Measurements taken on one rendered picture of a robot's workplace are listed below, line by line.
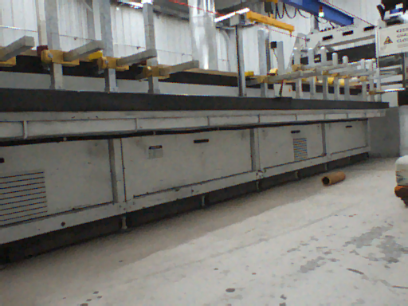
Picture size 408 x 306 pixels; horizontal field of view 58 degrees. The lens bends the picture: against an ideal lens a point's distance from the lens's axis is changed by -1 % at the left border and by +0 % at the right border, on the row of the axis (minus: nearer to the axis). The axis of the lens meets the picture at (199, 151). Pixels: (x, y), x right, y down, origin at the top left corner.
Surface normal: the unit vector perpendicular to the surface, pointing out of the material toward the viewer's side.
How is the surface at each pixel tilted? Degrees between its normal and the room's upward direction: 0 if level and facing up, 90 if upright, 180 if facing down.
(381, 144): 90
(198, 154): 90
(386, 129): 90
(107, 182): 90
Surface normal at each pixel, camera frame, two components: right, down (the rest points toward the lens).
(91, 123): 0.73, -0.02
